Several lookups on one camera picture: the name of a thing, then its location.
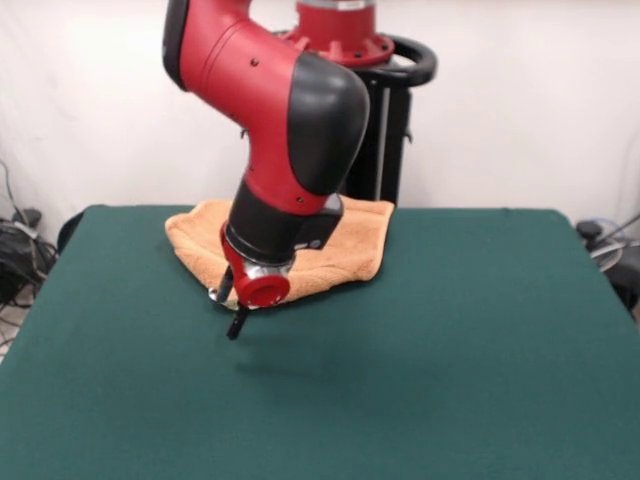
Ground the orange terry towel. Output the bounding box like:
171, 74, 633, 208
164, 198, 396, 307

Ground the dark green table cloth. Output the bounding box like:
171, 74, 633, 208
0, 203, 640, 480

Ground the black cable tangle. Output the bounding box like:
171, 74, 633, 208
0, 159, 61, 351

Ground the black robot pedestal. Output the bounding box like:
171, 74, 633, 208
239, 29, 439, 209

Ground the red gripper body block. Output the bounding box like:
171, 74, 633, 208
219, 222, 292, 309

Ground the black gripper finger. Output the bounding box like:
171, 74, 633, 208
227, 305, 249, 342
217, 266, 235, 302

